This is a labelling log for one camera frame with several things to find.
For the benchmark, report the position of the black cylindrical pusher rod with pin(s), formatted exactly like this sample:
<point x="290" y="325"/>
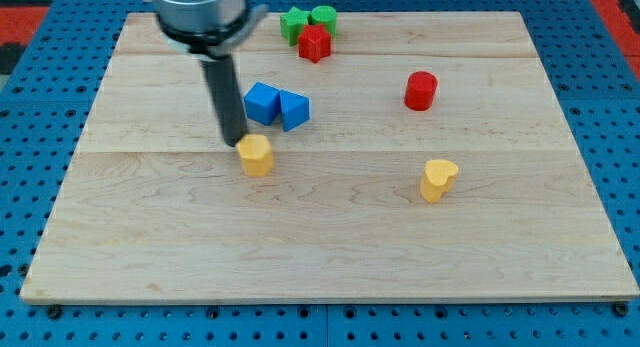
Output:
<point x="221" y="78"/>

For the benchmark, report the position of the green cylinder block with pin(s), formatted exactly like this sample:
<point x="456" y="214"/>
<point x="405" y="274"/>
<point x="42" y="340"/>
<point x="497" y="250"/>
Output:
<point x="325" y="15"/>

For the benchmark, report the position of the yellow heart block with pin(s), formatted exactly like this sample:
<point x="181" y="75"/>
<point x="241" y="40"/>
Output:
<point x="438" y="178"/>

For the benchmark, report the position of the red pentagon block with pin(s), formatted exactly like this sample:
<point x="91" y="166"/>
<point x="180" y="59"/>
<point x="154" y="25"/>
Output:
<point x="314" y="43"/>

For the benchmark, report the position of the yellow hexagon block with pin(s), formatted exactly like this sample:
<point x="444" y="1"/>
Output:
<point x="256" y="155"/>

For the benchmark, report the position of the light wooden board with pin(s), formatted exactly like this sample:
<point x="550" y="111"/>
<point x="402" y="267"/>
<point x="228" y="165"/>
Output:
<point x="156" y="210"/>

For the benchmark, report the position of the green star block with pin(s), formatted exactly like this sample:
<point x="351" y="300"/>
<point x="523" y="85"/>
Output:
<point x="292" y="23"/>

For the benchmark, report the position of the blue cube block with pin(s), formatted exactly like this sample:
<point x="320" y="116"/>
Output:
<point x="262" y="103"/>

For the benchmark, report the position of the red cylinder block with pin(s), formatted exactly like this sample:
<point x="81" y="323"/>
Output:
<point x="420" y="91"/>

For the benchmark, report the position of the blue triangle block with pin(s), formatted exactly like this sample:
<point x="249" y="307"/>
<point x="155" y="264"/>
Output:
<point x="295" y="109"/>

